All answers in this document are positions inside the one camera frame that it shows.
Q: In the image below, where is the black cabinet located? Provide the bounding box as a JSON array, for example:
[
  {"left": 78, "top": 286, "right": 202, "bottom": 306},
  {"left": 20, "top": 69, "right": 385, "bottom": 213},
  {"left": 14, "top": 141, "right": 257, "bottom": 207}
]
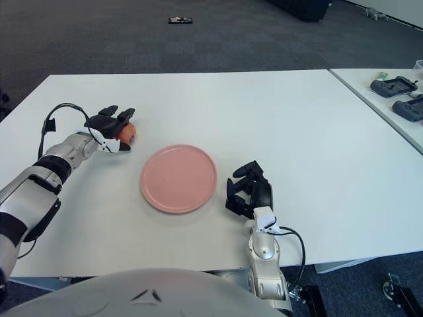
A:
[{"left": 267, "top": 0, "right": 331, "bottom": 22}]

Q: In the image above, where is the pink round plate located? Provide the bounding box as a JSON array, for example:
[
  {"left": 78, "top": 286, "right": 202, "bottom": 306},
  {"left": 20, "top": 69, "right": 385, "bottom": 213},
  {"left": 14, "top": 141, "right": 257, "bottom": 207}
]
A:
[{"left": 139, "top": 144, "right": 218, "bottom": 215}]

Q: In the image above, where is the black base bracket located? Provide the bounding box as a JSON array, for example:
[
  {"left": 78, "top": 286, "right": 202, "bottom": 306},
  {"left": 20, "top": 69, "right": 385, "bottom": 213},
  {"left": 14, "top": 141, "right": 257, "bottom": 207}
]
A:
[{"left": 289, "top": 285, "right": 328, "bottom": 317}]

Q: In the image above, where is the grey handheld controller with buttons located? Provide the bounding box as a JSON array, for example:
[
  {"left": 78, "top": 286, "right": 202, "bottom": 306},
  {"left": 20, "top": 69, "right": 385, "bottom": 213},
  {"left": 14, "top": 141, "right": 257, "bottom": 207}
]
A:
[{"left": 392, "top": 95, "right": 423, "bottom": 123}]

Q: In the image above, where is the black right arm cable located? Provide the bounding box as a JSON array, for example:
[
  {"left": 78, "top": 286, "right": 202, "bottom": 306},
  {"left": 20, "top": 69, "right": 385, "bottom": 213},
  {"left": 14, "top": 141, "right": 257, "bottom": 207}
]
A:
[{"left": 268, "top": 226, "right": 307, "bottom": 291}]

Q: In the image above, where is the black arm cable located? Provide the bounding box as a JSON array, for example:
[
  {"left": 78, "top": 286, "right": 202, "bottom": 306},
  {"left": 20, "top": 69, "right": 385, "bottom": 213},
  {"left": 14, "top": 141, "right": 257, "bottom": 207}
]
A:
[
  {"left": 38, "top": 102, "right": 92, "bottom": 159},
  {"left": 268, "top": 226, "right": 307, "bottom": 291}
]

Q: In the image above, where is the white table frame beam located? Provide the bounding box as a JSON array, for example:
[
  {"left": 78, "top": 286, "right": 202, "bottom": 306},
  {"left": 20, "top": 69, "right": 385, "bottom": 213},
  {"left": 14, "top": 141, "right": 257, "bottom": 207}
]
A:
[{"left": 313, "top": 254, "right": 374, "bottom": 275}]

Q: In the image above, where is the grey handheld controller with screen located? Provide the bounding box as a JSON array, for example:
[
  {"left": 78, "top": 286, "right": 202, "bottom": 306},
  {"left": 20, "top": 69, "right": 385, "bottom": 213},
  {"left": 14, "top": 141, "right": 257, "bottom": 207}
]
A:
[{"left": 369, "top": 75, "right": 418, "bottom": 98}]

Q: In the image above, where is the grey robot torso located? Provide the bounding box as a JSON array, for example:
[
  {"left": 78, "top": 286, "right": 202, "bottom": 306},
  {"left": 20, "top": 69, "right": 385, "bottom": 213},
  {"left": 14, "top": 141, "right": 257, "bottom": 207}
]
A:
[{"left": 6, "top": 269, "right": 288, "bottom": 317}]

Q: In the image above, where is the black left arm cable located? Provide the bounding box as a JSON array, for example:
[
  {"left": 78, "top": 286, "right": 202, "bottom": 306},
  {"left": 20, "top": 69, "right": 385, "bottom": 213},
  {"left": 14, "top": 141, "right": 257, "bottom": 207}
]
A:
[{"left": 38, "top": 102, "right": 92, "bottom": 159}]

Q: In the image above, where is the black stand with caster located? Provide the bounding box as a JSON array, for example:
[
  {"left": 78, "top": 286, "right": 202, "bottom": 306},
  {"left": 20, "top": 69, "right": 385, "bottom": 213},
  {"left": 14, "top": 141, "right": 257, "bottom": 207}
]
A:
[{"left": 383, "top": 273, "right": 423, "bottom": 317}]

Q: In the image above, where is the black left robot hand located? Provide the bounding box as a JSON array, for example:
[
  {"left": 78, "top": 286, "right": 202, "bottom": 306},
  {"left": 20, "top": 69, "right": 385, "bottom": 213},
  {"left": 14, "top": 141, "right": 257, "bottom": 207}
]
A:
[{"left": 84, "top": 104, "right": 136, "bottom": 155}]

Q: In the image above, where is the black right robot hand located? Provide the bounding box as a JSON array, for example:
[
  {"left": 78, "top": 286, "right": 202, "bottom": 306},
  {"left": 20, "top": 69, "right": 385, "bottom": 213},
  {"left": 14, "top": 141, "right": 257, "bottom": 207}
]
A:
[{"left": 225, "top": 160, "right": 281, "bottom": 234}]

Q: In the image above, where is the grey robot dog toy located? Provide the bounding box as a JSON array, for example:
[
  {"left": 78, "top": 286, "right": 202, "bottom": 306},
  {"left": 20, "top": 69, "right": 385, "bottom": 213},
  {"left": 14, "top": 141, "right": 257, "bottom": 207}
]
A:
[{"left": 362, "top": 7, "right": 389, "bottom": 20}]

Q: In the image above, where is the red yellow apple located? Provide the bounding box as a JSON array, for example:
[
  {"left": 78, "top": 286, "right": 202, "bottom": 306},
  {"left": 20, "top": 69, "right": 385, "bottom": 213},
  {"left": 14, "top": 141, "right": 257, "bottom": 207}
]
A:
[{"left": 115, "top": 122, "right": 138, "bottom": 145}]

